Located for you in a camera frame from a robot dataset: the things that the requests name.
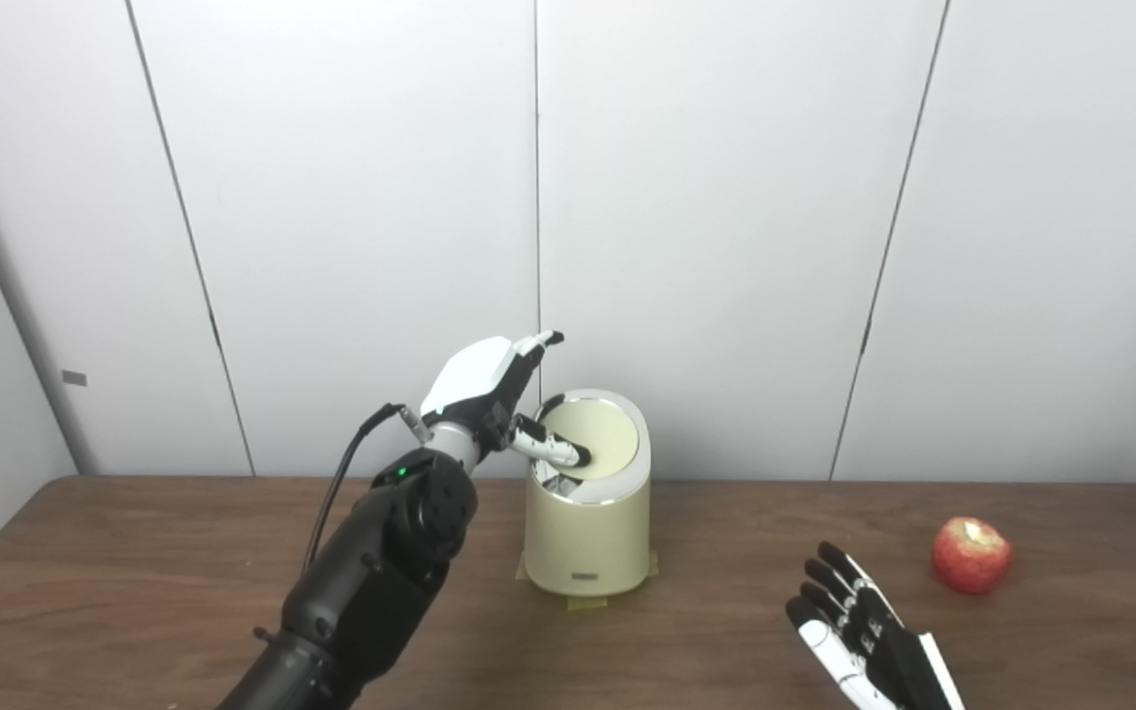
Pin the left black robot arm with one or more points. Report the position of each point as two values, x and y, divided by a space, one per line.
371 582

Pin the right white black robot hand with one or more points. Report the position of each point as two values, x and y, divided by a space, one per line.
884 641

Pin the cream-colored bin body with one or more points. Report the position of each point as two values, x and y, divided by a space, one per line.
588 542

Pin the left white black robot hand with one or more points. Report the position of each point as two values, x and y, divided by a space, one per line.
474 380

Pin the grey wall label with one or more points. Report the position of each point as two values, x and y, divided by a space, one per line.
74 378

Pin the cream round bin lid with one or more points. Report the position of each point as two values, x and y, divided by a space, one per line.
612 434

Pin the red apple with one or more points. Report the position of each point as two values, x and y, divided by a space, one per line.
972 557

